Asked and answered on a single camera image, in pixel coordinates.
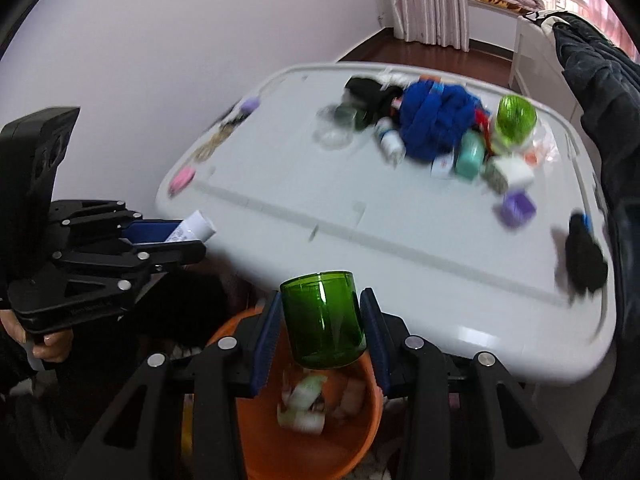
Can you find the clear glass cup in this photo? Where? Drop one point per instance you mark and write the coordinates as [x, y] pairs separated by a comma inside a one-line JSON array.
[[332, 135]]

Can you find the black fuzzy cloth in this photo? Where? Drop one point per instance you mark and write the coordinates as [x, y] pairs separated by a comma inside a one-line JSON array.
[[582, 260]]

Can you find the green glass jar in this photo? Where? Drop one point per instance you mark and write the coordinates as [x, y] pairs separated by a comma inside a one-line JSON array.
[[325, 320]]

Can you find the white crumpled tissue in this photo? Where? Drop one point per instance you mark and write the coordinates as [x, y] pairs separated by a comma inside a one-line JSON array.
[[395, 77]]

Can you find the person's left hand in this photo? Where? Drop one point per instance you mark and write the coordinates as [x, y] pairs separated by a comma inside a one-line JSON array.
[[52, 347]]

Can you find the green white toothpaste tube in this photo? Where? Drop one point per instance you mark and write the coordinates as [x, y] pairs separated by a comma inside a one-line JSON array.
[[192, 227]]

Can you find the white cube box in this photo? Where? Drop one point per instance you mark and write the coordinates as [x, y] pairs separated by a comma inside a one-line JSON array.
[[512, 172]]

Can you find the blue knitted yarn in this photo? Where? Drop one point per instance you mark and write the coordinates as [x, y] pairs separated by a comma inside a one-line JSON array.
[[435, 115]]

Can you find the pink round coin purse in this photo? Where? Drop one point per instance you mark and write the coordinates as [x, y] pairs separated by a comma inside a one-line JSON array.
[[181, 180]]

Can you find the red cloth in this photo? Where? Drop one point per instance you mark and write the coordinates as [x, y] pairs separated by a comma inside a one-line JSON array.
[[482, 120]]

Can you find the orange plush cloth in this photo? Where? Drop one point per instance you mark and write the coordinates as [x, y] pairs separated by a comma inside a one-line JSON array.
[[430, 78]]

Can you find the white bed frame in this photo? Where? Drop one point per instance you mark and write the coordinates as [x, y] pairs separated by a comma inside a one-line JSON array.
[[537, 60]]

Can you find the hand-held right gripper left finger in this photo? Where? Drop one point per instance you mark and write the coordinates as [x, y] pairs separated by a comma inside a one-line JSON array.
[[265, 345]]

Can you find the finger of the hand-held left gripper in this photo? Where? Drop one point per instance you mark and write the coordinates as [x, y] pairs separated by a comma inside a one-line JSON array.
[[165, 255], [150, 232]]

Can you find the light green tube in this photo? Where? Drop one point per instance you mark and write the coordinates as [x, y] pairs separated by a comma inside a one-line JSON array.
[[305, 395]]

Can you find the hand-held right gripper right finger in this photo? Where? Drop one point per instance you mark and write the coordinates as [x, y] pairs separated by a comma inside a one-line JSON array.
[[376, 340]]

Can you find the orange plastic basin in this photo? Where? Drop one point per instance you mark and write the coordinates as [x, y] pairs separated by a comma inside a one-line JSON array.
[[280, 440]]

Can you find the purple box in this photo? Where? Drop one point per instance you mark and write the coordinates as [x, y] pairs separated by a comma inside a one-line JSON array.
[[517, 208]]

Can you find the white patterned curtain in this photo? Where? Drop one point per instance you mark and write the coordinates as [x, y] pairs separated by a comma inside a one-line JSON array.
[[425, 0]]

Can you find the clear plastic wrapper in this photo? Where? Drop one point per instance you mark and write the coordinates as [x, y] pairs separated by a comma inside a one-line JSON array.
[[542, 147]]

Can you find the small white bottle blue label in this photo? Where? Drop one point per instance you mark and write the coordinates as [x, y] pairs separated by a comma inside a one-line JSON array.
[[390, 142]]

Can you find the dark quilted jacket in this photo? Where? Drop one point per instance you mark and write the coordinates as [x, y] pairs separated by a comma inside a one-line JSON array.
[[600, 85]]

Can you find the white box red label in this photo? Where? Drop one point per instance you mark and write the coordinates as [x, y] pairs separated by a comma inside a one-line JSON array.
[[442, 166]]

